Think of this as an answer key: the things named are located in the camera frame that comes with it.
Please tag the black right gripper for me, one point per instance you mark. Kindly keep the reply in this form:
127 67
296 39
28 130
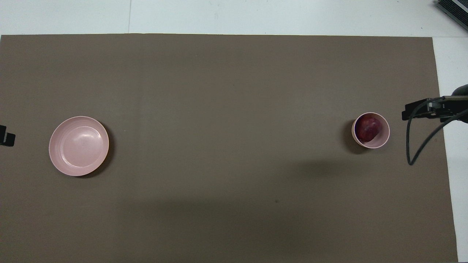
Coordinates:
457 104

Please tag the red apple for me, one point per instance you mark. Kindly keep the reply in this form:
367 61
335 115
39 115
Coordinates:
367 128

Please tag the pink bowl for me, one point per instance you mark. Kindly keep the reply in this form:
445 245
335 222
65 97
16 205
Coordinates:
385 137

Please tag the pink plate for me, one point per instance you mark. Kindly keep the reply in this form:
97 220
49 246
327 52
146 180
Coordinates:
78 146

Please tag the grey ribbed device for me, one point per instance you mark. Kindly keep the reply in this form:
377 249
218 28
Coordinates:
455 9

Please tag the brown table mat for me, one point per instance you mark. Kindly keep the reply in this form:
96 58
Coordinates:
234 109

